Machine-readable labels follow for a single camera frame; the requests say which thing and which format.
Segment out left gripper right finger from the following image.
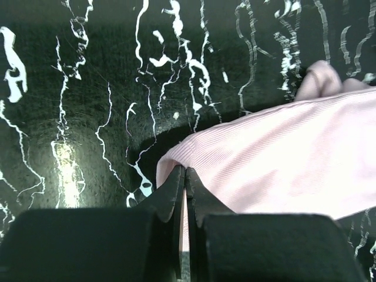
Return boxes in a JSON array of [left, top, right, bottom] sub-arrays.
[[186, 168, 366, 281]]

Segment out pink tank top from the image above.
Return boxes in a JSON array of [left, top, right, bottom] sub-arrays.
[[155, 60, 376, 253]]

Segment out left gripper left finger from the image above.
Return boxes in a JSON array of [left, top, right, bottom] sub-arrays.
[[1, 166, 185, 281]]

